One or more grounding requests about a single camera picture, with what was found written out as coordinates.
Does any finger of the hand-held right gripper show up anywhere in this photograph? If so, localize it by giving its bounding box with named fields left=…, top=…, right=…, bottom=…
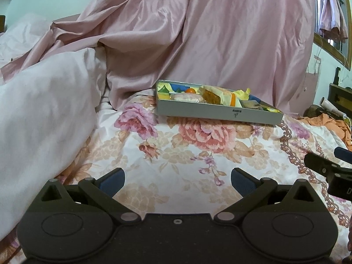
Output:
left=304, top=152, right=352, bottom=182
left=334, top=147, right=352, bottom=162

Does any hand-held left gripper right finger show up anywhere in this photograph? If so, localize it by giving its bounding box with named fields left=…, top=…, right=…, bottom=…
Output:
left=213, top=168, right=323, bottom=225

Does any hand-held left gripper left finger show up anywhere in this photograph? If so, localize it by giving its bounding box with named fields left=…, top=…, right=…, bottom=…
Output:
left=35, top=168, right=142, bottom=225

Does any grey cardboard box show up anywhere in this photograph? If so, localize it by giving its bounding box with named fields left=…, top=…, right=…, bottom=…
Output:
left=155, top=79, right=284, bottom=126

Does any orange white bread packet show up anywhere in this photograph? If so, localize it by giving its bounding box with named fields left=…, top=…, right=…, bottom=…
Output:
left=199, top=85, right=237, bottom=107

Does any round pastry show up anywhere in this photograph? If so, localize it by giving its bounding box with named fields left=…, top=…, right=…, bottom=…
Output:
left=170, top=93, right=203, bottom=103

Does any person's right hand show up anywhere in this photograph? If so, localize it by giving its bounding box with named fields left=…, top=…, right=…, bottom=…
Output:
left=346, top=221, right=352, bottom=262

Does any orange cloth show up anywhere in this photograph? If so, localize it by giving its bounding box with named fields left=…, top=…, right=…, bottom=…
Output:
left=298, top=114, right=352, bottom=147

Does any white tube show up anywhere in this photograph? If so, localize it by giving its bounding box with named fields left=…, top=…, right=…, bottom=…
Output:
left=320, top=97, right=346, bottom=118

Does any dark brown woven object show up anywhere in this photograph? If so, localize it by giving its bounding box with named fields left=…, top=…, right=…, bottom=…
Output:
left=304, top=104, right=325, bottom=118

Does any dark wooden furniture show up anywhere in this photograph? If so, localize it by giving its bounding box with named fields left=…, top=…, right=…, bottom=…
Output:
left=328, top=67, right=352, bottom=116

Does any floral bedsheet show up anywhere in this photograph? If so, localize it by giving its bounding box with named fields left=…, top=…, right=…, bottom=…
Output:
left=0, top=87, right=352, bottom=264

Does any pink hanging cloth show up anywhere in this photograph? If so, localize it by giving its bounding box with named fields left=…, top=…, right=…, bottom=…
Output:
left=298, top=56, right=323, bottom=114

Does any white duvet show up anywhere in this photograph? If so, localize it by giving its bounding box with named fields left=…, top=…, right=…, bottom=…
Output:
left=0, top=14, right=108, bottom=240

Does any colourful plastic bag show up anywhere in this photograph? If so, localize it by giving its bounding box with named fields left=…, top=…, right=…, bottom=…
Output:
left=157, top=81, right=282, bottom=114

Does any pink window curtain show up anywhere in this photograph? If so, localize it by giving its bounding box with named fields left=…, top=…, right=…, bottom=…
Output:
left=318, top=0, right=348, bottom=40

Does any pink satin sheet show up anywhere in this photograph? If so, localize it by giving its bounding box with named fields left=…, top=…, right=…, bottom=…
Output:
left=0, top=0, right=317, bottom=114

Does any wooden window frame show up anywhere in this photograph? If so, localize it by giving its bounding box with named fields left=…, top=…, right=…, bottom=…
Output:
left=313, top=31, right=352, bottom=71

